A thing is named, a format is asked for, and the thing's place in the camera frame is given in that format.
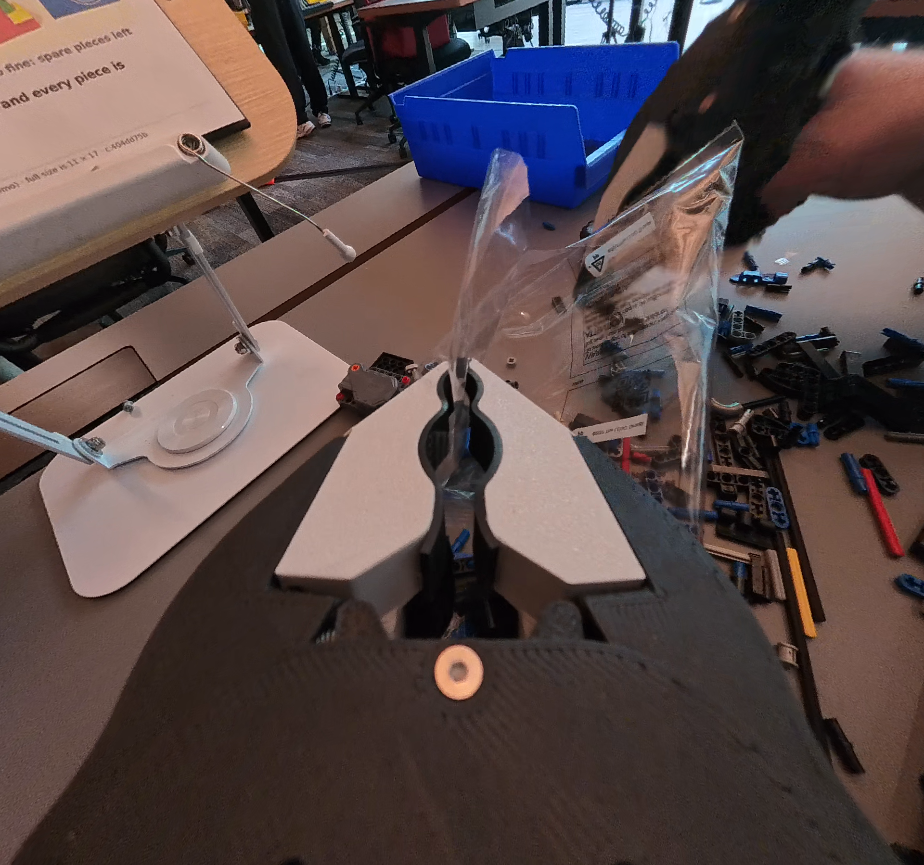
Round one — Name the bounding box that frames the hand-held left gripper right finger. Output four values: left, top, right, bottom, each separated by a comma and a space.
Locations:
465, 360, 646, 638

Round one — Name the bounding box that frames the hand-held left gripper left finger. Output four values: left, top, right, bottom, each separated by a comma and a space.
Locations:
275, 360, 463, 638

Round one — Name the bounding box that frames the clear plastic bag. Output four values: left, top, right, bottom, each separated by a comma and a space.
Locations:
438, 124, 746, 527

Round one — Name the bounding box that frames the pile of toy building pieces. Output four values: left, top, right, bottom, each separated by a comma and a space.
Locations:
571, 248, 924, 776

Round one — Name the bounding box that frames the grey desk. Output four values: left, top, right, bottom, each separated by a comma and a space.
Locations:
0, 158, 924, 865

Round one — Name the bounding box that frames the grey toy motor block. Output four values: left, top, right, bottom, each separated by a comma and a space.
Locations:
335, 352, 423, 414

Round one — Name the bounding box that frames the blue storage bin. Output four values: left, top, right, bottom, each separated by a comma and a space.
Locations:
392, 41, 682, 211

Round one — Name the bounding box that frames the yellow toy beam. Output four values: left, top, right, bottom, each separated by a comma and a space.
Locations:
783, 547, 820, 641

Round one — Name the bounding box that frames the white tipped thin rod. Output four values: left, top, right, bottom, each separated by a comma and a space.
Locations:
178, 132, 359, 263

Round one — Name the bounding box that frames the red black office chair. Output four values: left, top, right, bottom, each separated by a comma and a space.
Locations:
335, 0, 475, 84

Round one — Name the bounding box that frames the instruction sheet wooden board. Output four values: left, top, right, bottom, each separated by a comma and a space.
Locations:
0, 0, 298, 306

